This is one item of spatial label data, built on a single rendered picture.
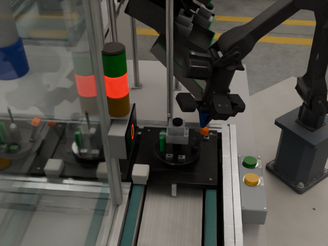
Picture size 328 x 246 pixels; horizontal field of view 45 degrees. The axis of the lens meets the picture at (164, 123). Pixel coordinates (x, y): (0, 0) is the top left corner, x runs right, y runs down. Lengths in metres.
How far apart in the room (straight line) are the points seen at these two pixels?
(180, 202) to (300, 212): 0.35
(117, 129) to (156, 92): 0.81
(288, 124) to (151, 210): 0.46
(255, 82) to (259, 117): 1.85
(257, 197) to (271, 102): 0.62
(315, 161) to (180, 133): 0.41
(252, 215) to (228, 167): 0.17
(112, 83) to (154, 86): 0.89
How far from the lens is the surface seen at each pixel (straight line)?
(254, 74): 3.51
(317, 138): 1.18
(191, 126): 1.32
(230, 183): 1.15
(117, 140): 0.86
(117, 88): 0.82
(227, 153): 1.22
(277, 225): 1.20
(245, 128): 1.49
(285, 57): 3.83
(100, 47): 0.79
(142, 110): 1.56
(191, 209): 1.12
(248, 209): 1.09
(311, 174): 1.28
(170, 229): 1.08
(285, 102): 1.66
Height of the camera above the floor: 1.78
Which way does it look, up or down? 38 degrees down
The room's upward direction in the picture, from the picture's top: 1 degrees counter-clockwise
